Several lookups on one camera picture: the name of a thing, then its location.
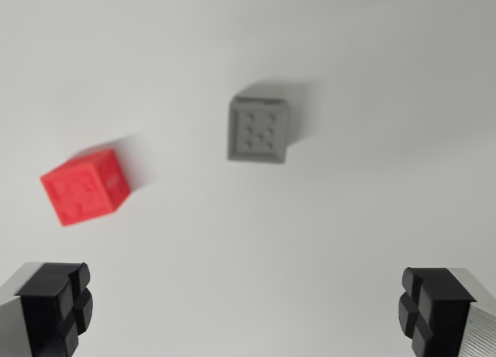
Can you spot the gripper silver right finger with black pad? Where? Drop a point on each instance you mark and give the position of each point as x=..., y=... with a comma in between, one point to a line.
x=441, y=310

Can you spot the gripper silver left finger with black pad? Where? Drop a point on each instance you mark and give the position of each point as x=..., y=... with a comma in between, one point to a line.
x=46, y=306

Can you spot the grey embossed cube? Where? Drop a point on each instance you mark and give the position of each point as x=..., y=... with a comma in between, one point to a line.
x=257, y=130

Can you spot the red embossed cube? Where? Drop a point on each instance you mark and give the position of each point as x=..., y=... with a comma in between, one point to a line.
x=83, y=190

